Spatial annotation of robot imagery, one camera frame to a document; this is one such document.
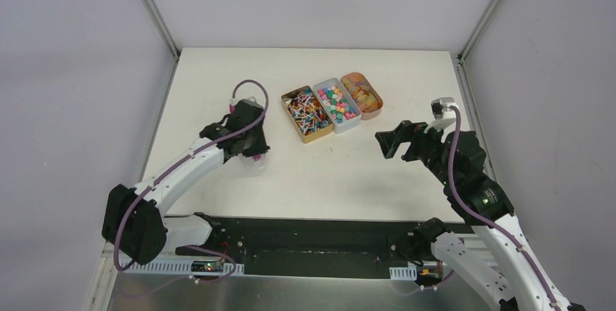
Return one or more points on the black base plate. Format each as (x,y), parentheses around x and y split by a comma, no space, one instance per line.
(325,248)

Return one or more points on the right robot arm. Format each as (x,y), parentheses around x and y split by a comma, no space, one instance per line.
(456,160)

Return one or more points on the white tin of candies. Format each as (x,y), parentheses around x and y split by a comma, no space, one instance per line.
(339,105)

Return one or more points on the left white cable duct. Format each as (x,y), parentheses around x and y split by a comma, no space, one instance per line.
(196,267)

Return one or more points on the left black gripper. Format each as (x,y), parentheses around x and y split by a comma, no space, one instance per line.
(254,144)

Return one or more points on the pink tin of gummies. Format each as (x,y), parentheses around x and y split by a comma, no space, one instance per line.
(363,93)

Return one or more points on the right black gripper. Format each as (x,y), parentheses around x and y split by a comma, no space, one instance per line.
(407,131)

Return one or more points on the right white cable duct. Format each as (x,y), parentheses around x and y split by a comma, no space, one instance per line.
(403,273)

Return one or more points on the gold tin of lollipops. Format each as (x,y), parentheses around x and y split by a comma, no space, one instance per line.
(307,114)

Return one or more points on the white cable duct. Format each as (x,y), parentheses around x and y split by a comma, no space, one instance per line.
(196,267)
(403,273)

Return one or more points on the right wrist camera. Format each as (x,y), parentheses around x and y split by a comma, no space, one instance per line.
(443,113)

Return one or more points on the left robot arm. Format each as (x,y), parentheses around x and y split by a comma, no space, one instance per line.
(136,218)

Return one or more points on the clear plastic cup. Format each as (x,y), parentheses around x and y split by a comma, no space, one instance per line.
(253,168)

